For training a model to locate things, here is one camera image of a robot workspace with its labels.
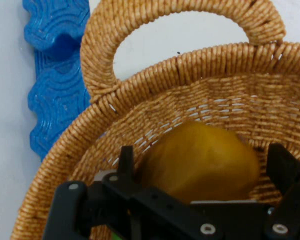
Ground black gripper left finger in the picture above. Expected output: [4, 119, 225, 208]
[42, 144, 225, 240]

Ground blue wavy plastic object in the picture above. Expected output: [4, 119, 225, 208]
[23, 0, 91, 162]

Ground woven wicker basket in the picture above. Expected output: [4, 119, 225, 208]
[9, 0, 300, 240]

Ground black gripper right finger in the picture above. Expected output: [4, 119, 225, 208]
[262, 142, 300, 240]

